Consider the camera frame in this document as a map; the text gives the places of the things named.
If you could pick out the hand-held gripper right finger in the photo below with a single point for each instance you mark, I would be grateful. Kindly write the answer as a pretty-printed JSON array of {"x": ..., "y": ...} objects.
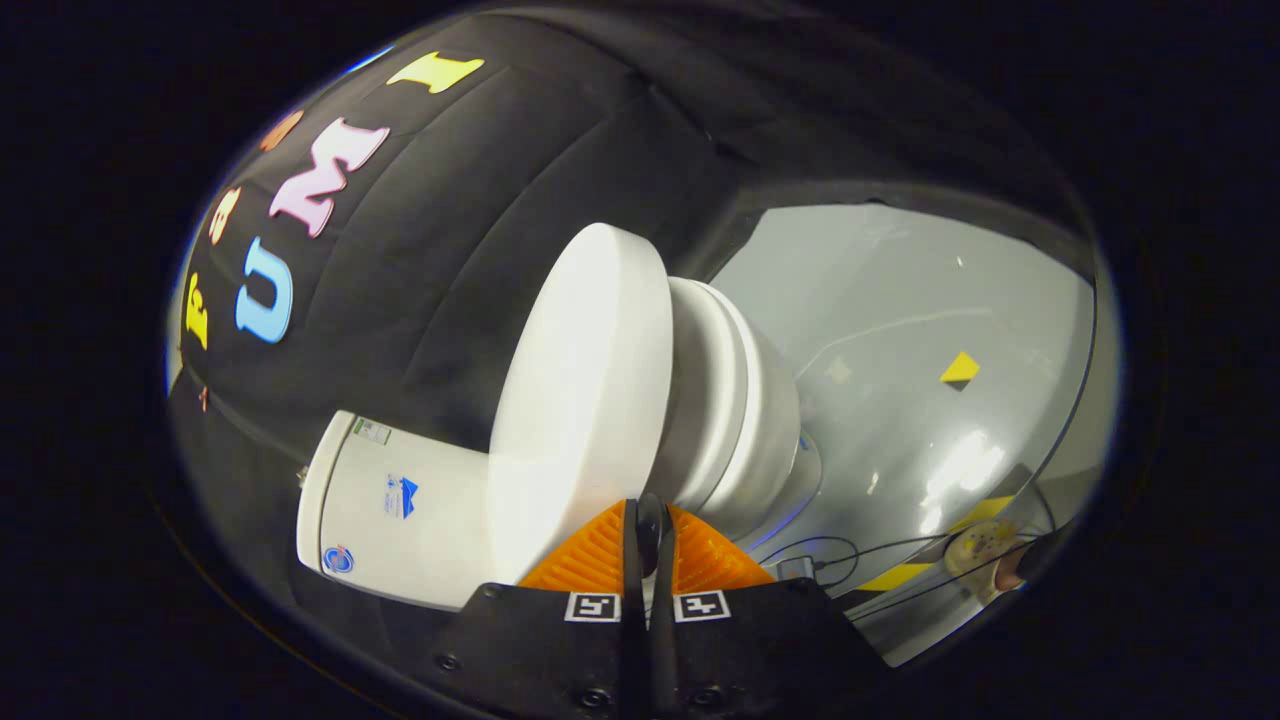
[{"x": 668, "y": 660}]

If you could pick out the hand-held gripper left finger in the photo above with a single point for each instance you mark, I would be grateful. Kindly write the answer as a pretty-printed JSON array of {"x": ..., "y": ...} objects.
[{"x": 634, "y": 640}]

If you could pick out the white toilet lid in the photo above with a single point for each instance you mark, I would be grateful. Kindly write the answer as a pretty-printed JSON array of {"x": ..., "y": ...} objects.
[{"x": 580, "y": 400}]

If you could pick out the white toilet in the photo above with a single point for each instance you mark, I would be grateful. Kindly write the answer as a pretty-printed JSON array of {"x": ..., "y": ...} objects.
[{"x": 420, "y": 520}]

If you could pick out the small grey adapter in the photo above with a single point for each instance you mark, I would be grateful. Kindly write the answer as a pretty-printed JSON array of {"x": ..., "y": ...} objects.
[{"x": 797, "y": 569}]

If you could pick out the yellow black floor tape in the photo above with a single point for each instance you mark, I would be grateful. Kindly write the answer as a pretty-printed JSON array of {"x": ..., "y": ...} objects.
[{"x": 895, "y": 577}]

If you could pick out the beige shoe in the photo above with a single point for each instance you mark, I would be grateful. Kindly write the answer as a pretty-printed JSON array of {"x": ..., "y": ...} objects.
[{"x": 982, "y": 548}]

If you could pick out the yellow black floor sticker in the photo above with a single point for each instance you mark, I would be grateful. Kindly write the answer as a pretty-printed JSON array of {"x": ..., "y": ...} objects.
[{"x": 960, "y": 370}]

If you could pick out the black backdrop cloth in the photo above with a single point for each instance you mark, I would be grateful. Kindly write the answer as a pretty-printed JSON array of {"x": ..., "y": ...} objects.
[{"x": 460, "y": 230}]

